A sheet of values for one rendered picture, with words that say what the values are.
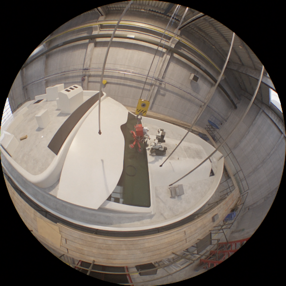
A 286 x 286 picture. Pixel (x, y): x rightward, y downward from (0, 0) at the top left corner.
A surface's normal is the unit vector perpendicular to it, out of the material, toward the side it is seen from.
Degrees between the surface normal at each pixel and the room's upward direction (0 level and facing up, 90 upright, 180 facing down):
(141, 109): 90
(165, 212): 0
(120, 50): 90
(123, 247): 0
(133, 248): 0
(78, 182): 21
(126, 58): 90
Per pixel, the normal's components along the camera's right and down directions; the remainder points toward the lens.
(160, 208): 0.28, -0.68
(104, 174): 0.58, -0.48
